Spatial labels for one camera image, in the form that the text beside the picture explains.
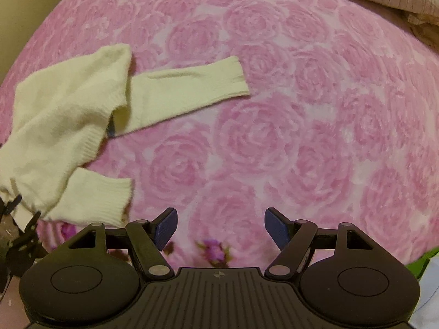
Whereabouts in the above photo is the cream knit sweater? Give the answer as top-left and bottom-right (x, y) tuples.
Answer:
(1, 44), (249, 228)

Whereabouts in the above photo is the pink rose bed blanket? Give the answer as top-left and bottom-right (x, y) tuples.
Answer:
(1, 0), (438, 271)

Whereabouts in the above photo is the green cloth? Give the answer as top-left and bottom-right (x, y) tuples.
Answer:
(406, 246), (439, 281)

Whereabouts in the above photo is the light blue cloth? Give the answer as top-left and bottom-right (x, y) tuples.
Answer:
(409, 255), (439, 329)

